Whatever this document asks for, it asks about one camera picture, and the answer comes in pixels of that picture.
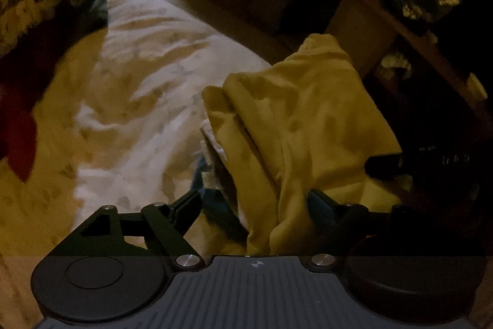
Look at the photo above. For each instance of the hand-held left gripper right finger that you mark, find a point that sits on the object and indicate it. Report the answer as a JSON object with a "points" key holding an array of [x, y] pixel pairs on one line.
{"points": [[317, 205]]}

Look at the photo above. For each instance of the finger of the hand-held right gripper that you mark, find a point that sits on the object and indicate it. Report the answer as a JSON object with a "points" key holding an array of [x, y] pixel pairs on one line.
{"points": [[396, 163]]}

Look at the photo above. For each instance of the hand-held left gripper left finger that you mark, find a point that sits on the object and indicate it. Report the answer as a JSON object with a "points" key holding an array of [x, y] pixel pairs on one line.
{"points": [[190, 203]]}

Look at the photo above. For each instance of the yellow shirt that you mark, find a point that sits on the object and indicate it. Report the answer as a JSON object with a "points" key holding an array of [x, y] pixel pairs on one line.
{"points": [[308, 121]]}

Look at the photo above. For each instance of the blue cloth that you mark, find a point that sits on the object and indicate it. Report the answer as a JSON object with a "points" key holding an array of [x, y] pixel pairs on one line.
{"points": [[215, 201]]}

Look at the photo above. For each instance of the floral bed sheet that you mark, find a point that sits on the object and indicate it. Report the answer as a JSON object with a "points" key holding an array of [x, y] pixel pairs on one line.
{"points": [[154, 63]]}

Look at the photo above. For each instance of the wooden shelf unit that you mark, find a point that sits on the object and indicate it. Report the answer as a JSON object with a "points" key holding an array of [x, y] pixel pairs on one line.
{"points": [[358, 20]]}

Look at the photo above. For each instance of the red cloth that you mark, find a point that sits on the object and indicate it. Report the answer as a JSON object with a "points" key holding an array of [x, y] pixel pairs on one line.
{"points": [[19, 136]]}

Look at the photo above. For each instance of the dark grey cloth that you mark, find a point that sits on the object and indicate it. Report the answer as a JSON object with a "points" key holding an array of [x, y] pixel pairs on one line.
{"points": [[98, 7]]}

